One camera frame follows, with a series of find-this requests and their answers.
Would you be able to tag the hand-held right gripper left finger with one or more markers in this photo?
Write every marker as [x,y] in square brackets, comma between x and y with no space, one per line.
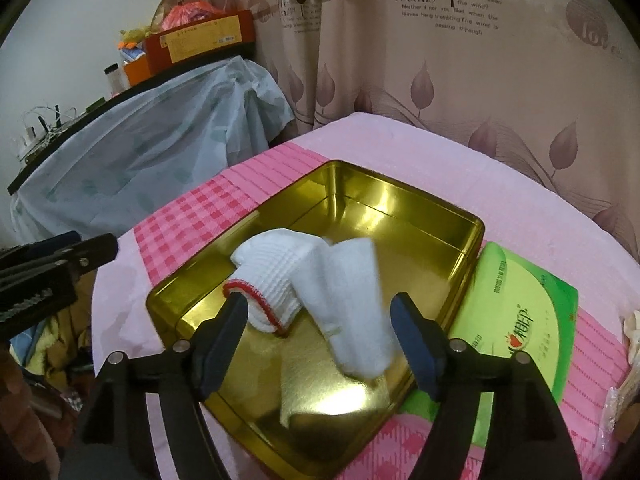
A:
[225,340]

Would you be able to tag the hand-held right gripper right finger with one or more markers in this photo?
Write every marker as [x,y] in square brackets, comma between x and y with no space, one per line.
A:
[415,345]

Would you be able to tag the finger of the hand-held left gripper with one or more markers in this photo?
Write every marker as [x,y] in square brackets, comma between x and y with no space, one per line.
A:
[95,251]
[50,242]

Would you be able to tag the white sock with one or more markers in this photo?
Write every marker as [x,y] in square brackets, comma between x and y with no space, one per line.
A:
[345,300]

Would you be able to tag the green tissue pack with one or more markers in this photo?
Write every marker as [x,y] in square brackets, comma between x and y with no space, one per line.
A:
[520,320]

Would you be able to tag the gold metal tin box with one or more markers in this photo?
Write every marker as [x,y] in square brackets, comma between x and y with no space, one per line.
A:
[375,220]

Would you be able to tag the cream cloth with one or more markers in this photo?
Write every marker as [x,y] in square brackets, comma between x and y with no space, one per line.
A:
[634,332]

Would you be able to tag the person's left hand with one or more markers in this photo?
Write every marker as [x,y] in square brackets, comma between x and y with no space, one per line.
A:
[12,390]

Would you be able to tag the pile of yellow brown clothes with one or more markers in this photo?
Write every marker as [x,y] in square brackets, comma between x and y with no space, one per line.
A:
[55,330]

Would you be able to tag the pink checked towel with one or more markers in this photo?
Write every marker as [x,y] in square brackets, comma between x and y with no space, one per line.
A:
[200,210]

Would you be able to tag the pale blue cover cloth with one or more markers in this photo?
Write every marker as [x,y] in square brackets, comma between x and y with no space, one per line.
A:
[150,150]

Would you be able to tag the clear jar black lid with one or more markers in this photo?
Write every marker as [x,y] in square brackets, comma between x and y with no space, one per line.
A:
[114,82]

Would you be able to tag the orange box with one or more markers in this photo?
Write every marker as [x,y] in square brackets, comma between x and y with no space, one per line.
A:
[136,72]

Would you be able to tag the pale pink bed sheet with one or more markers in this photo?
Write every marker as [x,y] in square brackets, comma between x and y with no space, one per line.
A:
[450,160]

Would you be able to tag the blue white printed packet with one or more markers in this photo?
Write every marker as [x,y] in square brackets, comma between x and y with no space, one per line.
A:
[135,51]

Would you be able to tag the yellow plush toy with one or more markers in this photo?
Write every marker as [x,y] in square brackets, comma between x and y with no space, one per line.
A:
[132,35]

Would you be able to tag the red cardboard box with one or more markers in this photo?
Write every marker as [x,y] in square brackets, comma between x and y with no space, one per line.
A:
[200,40]

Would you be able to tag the orange plastic bag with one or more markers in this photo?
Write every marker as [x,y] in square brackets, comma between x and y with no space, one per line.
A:
[187,12]

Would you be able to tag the beige leaf print curtain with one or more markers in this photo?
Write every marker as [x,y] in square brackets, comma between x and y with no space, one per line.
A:
[500,85]

